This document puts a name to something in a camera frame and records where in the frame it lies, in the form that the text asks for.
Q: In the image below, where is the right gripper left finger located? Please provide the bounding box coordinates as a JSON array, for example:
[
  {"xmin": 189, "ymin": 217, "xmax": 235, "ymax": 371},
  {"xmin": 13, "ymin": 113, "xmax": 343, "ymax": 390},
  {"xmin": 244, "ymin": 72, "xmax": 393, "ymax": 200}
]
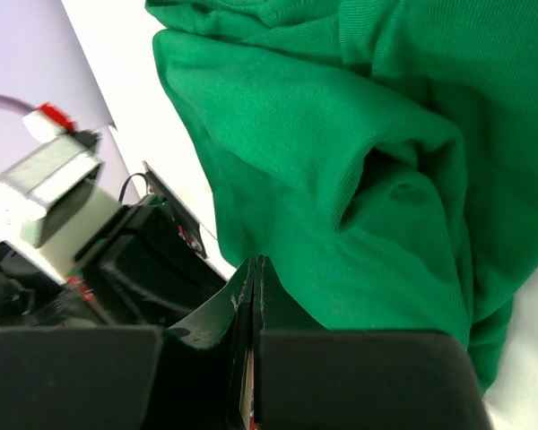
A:
[{"xmin": 0, "ymin": 260, "xmax": 255, "ymax": 429}]

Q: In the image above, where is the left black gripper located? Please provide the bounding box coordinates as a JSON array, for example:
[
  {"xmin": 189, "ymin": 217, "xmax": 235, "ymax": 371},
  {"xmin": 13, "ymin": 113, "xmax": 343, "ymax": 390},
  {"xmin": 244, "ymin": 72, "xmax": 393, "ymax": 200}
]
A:
[{"xmin": 0, "ymin": 178, "xmax": 225, "ymax": 326}]

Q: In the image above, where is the green t shirt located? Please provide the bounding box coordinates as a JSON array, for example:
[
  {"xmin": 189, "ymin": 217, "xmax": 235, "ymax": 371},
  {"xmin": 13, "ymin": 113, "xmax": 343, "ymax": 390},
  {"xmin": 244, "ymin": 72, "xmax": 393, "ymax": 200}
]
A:
[{"xmin": 145, "ymin": 1, "xmax": 538, "ymax": 389}]

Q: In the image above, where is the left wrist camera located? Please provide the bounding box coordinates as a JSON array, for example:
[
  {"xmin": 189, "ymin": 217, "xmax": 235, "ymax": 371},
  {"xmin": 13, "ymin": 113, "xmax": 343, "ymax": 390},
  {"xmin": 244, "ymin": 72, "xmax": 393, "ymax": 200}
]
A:
[{"xmin": 0, "ymin": 95, "xmax": 121, "ymax": 284}]

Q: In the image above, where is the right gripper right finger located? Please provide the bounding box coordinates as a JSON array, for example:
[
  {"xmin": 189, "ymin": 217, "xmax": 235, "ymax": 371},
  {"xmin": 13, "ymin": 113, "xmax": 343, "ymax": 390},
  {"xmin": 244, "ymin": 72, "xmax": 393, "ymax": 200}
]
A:
[{"xmin": 252, "ymin": 256, "xmax": 491, "ymax": 429}]

